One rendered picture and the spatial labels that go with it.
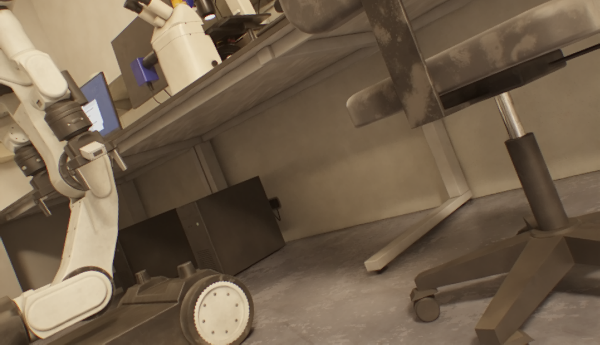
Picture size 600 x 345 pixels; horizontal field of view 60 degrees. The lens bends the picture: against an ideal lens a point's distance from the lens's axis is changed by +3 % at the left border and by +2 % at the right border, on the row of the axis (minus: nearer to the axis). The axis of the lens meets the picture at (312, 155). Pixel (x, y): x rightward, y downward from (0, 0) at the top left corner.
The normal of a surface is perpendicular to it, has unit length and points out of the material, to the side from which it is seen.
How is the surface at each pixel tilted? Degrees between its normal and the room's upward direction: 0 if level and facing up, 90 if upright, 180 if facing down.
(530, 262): 8
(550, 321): 0
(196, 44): 90
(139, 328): 90
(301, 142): 90
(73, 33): 90
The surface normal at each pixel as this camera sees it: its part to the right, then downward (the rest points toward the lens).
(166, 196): -0.62, 0.25
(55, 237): 0.69, -0.27
